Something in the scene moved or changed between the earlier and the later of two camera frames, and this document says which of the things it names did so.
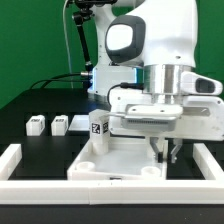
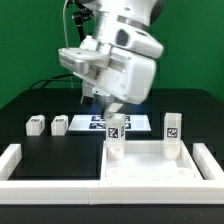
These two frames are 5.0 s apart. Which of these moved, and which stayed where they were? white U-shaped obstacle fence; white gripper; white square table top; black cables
Moved: white gripper; white square table top
Stayed: black cables; white U-shaped obstacle fence
